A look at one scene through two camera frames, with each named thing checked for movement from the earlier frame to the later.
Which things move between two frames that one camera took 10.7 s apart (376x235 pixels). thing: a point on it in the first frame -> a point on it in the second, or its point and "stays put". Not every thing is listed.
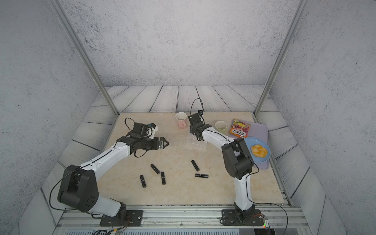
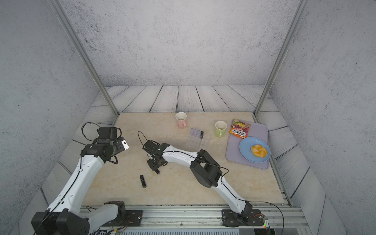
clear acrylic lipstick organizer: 193,143 stays put
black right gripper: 191,129 -> 152,167
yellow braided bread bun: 259,151 stays put
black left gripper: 156,145 -> 119,143
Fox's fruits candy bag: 239,129 stays put
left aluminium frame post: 83,53 stays put
